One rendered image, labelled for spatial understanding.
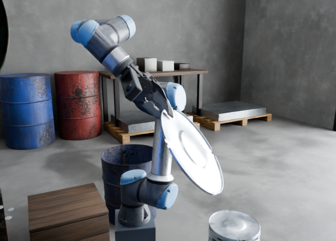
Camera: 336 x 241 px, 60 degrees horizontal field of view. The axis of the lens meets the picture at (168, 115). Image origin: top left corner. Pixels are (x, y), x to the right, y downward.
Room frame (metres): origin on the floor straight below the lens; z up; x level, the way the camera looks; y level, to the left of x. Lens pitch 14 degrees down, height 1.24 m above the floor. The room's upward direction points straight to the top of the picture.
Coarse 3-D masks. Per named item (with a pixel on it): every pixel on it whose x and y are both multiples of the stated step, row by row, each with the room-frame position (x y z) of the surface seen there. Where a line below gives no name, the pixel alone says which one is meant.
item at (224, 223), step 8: (216, 216) 1.57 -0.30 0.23; (224, 216) 1.57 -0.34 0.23; (232, 216) 1.57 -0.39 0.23; (240, 216) 1.57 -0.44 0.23; (248, 216) 1.57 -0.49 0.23; (216, 224) 1.49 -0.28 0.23; (224, 224) 1.48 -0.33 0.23; (232, 224) 1.48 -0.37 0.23; (240, 224) 1.48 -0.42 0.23; (248, 224) 1.49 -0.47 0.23; (216, 232) 1.41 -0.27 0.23; (224, 232) 1.42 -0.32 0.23; (232, 232) 1.42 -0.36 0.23; (240, 232) 1.42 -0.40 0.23; (248, 232) 1.42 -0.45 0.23; (256, 232) 1.42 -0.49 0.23
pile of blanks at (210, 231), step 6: (210, 228) 1.46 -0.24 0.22; (210, 234) 1.46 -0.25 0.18; (216, 234) 1.41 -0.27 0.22; (258, 234) 1.42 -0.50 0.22; (210, 240) 1.46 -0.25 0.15; (216, 240) 1.41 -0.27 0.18; (222, 240) 1.38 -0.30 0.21; (228, 240) 1.36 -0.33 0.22; (234, 240) 1.35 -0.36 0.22; (240, 240) 1.36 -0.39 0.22; (246, 240) 1.36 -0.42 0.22; (252, 240) 1.38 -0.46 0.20; (258, 240) 1.42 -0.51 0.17
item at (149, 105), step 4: (144, 104) 0.83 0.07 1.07; (148, 104) 0.83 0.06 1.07; (152, 104) 0.83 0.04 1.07; (148, 108) 0.83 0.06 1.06; (152, 108) 0.83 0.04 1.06; (156, 108) 0.83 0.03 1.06; (152, 112) 0.83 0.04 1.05; (156, 112) 0.82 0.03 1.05; (160, 112) 0.83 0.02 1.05; (156, 116) 0.82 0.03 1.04
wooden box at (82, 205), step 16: (48, 192) 1.64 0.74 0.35; (64, 192) 1.64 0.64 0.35; (80, 192) 1.64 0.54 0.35; (96, 192) 1.64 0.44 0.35; (32, 208) 1.46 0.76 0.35; (48, 208) 1.46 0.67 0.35; (64, 208) 1.46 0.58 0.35; (80, 208) 1.46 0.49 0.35; (96, 208) 1.46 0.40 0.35; (32, 224) 1.31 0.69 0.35; (48, 224) 1.31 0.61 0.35; (64, 224) 1.34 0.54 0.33; (80, 224) 1.37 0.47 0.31; (96, 224) 1.41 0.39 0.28; (32, 240) 1.27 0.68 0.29; (48, 240) 1.30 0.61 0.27; (64, 240) 1.33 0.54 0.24; (80, 240) 1.37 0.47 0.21; (96, 240) 1.41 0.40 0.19
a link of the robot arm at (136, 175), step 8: (128, 176) 1.18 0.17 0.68; (136, 176) 1.17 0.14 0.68; (144, 176) 1.20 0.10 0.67; (120, 184) 1.19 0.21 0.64; (128, 184) 1.16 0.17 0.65; (136, 184) 1.16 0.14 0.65; (128, 192) 1.16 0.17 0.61; (136, 192) 1.14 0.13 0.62; (128, 200) 1.16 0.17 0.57; (136, 200) 1.15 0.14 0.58
